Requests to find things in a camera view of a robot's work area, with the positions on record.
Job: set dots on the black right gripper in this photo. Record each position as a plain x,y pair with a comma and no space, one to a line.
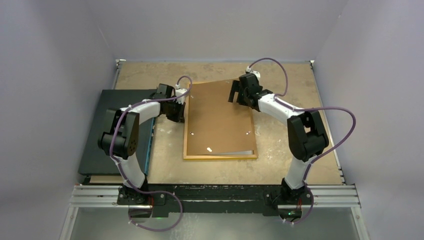
235,88

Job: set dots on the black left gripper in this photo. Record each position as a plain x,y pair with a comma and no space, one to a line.
179,117

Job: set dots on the brown frame backing board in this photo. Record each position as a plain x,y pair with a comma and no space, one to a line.
218,119

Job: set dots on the building and sky photo print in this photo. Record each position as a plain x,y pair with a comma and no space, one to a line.
248,152

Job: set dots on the wooden picture frame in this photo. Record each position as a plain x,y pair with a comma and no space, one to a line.
218,157

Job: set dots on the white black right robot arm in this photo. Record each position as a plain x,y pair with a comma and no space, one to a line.
307,136

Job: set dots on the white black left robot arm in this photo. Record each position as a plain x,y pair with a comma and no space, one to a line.
120,137

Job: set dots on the dark blue flat box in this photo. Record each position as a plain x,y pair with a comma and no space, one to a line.
94,161

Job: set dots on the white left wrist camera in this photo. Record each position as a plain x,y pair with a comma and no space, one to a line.
180,95

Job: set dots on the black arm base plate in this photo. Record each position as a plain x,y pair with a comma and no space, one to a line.
267,200

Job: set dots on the aluminium profile rail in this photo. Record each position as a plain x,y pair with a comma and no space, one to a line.
325,196

